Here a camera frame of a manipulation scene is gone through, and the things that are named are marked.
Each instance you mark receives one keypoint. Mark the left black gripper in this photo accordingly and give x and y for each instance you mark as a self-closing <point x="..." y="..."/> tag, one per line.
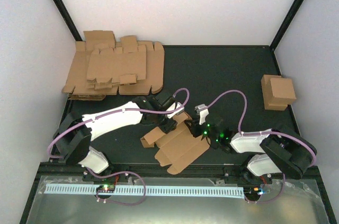
<point x="168" y="127"/>

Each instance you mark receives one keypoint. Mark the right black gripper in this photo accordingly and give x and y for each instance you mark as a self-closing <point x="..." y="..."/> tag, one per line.
<point x="194" y="130"/>

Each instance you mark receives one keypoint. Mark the cardboard box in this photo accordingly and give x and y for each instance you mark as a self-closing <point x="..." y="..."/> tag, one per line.
<point x="282" y="91"/>
<point x="177" y="149"/>
<point x="265" y="90"/>

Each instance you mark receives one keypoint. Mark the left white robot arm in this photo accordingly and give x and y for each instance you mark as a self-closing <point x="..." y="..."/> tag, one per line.
<point x="76" y="132"/>

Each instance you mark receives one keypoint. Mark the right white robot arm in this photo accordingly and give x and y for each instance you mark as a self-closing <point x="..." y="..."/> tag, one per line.
<point x="272" y="151"/>

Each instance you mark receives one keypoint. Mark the right controller circuit board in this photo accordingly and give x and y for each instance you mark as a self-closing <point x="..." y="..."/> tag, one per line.
<point x="254" y="191"/>

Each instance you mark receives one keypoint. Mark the controller circuit board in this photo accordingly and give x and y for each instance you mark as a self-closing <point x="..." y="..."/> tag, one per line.
<point x="254" y="191"/>
<point x="106" y="188"/>

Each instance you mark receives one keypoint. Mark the stack of flat cardboard blanks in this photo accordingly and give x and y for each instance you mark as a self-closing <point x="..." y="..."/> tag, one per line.
<point x="103" y="66"/>

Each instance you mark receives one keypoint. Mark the left controller circuit board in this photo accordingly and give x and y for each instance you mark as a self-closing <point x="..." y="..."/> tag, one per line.
<point x="106" y="188"/>

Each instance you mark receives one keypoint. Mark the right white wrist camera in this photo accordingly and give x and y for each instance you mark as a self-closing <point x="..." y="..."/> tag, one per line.
<point x="202" y="112"/>

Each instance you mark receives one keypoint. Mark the light blue slotted cable duct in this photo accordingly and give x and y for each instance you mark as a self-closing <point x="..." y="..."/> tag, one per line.
<point x="149" y="190"/>

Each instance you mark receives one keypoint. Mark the right black frame post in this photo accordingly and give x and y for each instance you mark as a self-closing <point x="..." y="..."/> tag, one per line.
<point x="294" y="8"/>

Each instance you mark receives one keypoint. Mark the black frame post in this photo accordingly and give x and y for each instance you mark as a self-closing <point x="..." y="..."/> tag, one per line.
<point x="67" y="19"/>
<point x="294" y="8"/>

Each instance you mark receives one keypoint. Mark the left black frame post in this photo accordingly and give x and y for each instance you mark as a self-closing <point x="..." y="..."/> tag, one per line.
<point x="67" y="19"/>

